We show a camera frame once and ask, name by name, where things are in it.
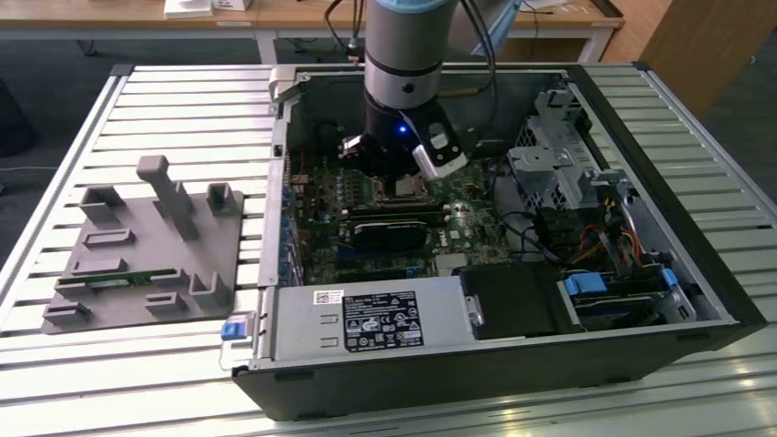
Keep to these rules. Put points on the small blue plastic tab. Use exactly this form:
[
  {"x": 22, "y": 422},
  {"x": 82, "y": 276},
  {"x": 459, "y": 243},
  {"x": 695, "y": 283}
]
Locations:
[{"x": 669, "y": 278}]

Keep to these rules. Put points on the thin metal locking lever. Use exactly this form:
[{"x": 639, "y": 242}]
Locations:
[{"x": 403, "y": 202}]

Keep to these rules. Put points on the white cardboard box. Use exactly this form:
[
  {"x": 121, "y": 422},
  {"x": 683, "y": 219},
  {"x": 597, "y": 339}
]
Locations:
[{"x": 188, "y": 9}]

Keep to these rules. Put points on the black disk drive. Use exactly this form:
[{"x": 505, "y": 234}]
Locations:
[{"x": 613, "y": 309}]

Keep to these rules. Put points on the black RAM slot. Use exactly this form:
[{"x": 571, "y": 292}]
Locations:
[
  {"x": 394, "y": 210},
  {"x": 397, "y": 218}
]

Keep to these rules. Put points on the black CPU socket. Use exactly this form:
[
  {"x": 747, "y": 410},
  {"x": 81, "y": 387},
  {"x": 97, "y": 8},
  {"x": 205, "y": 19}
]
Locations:
[{"x": 373, "y": 199}]

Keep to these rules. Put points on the small grey wrist camera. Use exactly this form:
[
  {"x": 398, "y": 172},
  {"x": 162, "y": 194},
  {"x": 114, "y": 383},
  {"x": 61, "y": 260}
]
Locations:
[{"x": 351, "y": 146}]

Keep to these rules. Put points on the blue disk carrier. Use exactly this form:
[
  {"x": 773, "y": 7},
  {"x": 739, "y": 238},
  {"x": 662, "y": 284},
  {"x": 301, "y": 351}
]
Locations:
[{"x": 585, "y": 284}]

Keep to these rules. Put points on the grey parts rack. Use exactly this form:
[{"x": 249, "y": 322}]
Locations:
[{"x": 152, "y": 273}]

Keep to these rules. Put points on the black plastic shroud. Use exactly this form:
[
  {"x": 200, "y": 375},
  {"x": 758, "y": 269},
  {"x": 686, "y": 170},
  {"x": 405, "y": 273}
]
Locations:
[{"x": 515, "y": 300}]

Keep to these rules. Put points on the grey plastic case latch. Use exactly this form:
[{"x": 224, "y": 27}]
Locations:
[{"x": 280, "y": 84}]

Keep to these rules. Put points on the green RAM stick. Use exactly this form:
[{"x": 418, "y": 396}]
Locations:
[{"x": 142, "y": 276}]

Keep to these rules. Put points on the small silver heatsink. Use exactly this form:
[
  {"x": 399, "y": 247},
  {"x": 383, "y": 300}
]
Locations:
[{"x": 453, "y": 264}]

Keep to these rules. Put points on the silver power supply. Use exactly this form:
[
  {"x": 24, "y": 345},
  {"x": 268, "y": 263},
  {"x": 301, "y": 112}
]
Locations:
[{"x": 303, "y": 318}]

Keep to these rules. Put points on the green motherboard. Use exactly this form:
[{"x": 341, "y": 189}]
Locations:
[{"x": 473, "y": 227}]

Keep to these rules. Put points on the black open PC case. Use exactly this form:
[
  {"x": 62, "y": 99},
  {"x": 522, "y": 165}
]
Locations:
[{"x": 425, "y": 387}]

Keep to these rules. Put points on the small white box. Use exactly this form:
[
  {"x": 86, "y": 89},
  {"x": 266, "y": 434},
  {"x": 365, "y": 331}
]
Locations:
[{"x": 233, "y": 4}]

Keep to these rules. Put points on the blue case latch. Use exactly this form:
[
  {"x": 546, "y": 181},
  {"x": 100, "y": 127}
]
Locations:
[{"x": 234, "y": 331}]

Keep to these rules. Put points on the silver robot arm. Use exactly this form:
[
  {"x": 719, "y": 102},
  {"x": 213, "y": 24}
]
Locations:
[{"x": 399, "y": 54}]

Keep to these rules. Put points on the wooden cabinet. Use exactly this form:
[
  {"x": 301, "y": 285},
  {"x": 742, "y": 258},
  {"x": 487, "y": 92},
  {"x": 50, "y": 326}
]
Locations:
[{"x": 710, "y": 45}]

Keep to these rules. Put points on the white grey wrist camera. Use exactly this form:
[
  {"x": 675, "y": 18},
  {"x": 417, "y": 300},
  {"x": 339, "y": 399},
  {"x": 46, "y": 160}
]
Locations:
[{"x": 439, "y": 155}]

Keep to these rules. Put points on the black graphics card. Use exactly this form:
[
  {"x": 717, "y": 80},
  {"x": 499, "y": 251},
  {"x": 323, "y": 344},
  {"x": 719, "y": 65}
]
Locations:
[{"x": 387, "y": 236}]

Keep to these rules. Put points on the metal disk bay cage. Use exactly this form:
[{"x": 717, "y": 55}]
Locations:
[{"x": 546, "y": 173}]

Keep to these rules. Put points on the long wooden desk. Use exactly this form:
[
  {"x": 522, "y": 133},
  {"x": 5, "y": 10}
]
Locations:
[{"x": 90, "y": 18}]

